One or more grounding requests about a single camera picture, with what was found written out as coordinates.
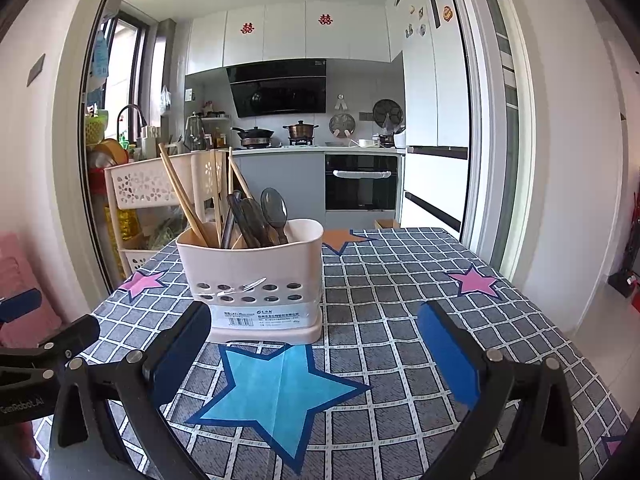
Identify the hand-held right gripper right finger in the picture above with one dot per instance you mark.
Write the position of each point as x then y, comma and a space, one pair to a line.
450, 350

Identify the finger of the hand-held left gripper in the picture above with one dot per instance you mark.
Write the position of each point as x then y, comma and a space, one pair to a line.
70, 335
20, 305

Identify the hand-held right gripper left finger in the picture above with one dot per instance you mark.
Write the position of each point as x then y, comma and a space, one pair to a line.
180, 350

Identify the beige plastic utensil holder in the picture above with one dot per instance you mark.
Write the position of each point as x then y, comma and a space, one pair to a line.
250, 270

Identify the dark translucent spoon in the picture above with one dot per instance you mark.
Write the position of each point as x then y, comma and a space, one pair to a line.
242, 225
257, 222
274, 207

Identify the wooden chopstick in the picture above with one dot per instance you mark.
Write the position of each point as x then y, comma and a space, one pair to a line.
186, 187
218, 195
181, 192
231, 170

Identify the grey checked star tablecloth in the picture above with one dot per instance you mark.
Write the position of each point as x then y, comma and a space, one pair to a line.
390, 280

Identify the leafy greens in bag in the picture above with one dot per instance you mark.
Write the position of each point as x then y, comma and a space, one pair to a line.
165, 232

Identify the yellow packaged bags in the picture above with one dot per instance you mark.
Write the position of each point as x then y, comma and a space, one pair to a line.
122, 227

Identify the small wooden box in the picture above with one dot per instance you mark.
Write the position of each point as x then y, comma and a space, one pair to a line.
386, 224

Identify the beige plastic trolley rack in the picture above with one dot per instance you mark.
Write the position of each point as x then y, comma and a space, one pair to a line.
145, 182

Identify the black built-in oven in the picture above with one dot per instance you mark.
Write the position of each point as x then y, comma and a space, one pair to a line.
361, 185

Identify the green plastic basket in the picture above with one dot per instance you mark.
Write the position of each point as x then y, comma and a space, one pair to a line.
96, 127

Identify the glass kettle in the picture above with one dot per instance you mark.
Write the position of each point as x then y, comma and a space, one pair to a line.
196, 135

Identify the white rice cooker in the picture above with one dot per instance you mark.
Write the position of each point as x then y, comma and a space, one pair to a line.
399, 140

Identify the curved kitchen faucet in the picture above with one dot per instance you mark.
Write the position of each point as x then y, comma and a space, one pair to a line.
131, 112

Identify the black wok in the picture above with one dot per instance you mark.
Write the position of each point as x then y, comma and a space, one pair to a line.
255, 135

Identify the white kitchen counter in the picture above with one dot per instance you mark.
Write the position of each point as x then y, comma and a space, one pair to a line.
320, 150

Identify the hanging clear plastic bag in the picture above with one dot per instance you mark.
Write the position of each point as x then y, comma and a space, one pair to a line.
165, 100

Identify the metal cooking pot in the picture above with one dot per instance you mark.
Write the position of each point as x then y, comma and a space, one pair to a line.
300, 130

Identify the blue hanging cloth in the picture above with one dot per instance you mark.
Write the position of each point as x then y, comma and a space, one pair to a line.
100, 55

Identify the white refrigerator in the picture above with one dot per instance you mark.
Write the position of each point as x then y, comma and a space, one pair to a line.
435, 85

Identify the black range hood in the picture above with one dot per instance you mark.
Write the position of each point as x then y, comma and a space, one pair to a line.
280, 90

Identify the red paper cabinet decoration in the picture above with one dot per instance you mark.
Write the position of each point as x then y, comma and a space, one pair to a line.
246, 28
325, 19

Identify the group of fridge magnets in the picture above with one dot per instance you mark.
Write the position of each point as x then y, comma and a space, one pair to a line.
425, 10

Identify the dark wall switch plate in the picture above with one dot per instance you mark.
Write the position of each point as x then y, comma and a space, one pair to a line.
36, 69

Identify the round wall-mounted lid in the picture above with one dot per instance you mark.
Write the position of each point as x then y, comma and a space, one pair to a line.
387, 111
342, 125

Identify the white wall cabinets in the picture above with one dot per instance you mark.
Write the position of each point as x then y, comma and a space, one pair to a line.
300, 35

